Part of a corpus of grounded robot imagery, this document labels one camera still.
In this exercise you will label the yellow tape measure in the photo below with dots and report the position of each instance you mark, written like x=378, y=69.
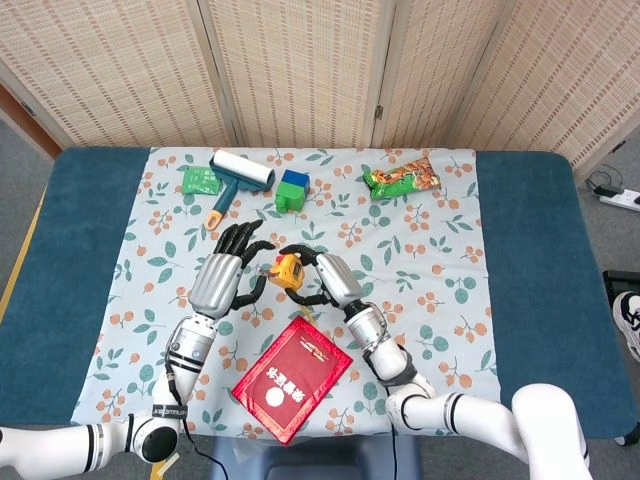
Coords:
x=287, y=272

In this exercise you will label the woven folding screen panel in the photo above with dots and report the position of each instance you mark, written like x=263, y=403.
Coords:
x=560, y=75
x=115, y=70
x=430, y=70
x=295, y=70

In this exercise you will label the black box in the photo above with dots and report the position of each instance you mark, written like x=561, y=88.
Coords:
x=620, y=280

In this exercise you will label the green blue toy block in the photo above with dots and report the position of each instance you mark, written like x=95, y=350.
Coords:
x=291, y=192

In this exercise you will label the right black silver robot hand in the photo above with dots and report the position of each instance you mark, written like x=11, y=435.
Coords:
x=337, y=280

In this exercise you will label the blue table cover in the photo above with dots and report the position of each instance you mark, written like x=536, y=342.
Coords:
x=535, y=240

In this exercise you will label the black power adapter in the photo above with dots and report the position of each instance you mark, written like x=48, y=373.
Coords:
x=606, y=190

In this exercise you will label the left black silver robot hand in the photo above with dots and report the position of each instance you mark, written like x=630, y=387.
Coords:
x=215, y=280

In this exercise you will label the brown wooden door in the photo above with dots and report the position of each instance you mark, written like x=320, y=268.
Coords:
x=25, y=122

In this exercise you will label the metal screen hinge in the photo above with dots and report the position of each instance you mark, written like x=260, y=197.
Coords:
x=379, y=112

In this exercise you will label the white black sneaker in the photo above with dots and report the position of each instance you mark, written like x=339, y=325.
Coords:
x=629, y=320

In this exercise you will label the small green packet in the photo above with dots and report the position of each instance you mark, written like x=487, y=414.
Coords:
x=200, y=181

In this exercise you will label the teal white lint roller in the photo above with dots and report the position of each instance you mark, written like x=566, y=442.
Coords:
x=243, y=172

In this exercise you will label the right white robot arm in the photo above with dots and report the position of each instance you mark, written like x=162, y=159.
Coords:
x=385, y=355

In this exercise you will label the black table caster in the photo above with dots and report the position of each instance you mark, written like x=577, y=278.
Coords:
x=627, y=440

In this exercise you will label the floral tablecloth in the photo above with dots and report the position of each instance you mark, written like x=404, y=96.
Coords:
x=425, y=260

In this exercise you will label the red certificate book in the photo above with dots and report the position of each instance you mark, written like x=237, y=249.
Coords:
x=292, y=380

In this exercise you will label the white power strip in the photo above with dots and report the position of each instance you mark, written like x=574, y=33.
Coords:
x=622, y=200

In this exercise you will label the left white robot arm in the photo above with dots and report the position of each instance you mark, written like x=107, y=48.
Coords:
x=190, y=345

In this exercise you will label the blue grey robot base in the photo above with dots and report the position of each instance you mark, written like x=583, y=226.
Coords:
x=320, y=460

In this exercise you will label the green orange snack bag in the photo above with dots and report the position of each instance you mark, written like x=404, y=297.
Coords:
x=402, y=179

